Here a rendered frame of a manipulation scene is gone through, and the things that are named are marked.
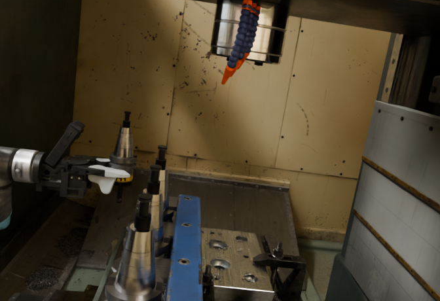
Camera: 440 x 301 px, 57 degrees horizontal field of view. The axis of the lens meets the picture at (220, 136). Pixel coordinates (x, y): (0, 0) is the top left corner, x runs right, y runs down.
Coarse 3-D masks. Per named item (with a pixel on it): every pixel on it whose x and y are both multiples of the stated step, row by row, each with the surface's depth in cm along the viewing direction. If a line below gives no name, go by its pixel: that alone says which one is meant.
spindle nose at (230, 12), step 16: (224, 0) 83; (224, 16) 83; (272, 16) 81; (288, 16) 85; (224, 32) 83; (256, 32) 81; (272, 32) 82; (224, 48) 84; (256, 48) 82; (272, 48) 83
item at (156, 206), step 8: (144, 192) 53; (160, 192) 54; (152, 200) 53; (160, 200) 53; (152, 208) 53; (160, 208) 54; (152, 216) 53; (160, 216) 54; (152, 224) 53; (160, 224) 54; (160, 232) 54; (160, 240) 54
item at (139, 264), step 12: (132, 228) 42; (132, 240) 42; (144, 240) 42; (132, 252) 42; (144, 252) 42; (120, 264) 43; (132, 264) 42; (144, 264) 42; (120, 276) 43; (132, 276) 42; (144, 276) 43; (120, 288) 43; (132, 288) 42; (144, 288) 43
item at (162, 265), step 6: (156, 258) 52; (162, 258) 52; (168, 258) 52; (114, 264) 50; (156, 264) 51; (162, 264) 51; (168, 264) 51; (114, 270) 48; (156, 270) 49; (162, 270) 50; (168, 270) 50; (162, 276) 48
